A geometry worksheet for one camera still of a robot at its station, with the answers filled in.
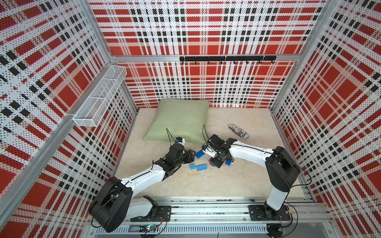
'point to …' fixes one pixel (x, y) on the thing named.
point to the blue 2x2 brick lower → (228, 162)
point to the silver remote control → (238, 131)
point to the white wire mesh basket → (92, 110)
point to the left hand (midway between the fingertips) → (193, 152)
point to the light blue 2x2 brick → (192, 166)
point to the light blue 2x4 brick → (201, 167)
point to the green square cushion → (174, 118)
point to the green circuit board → (148, 228)
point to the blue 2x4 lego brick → (199, 154)
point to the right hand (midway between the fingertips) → (218, 160)
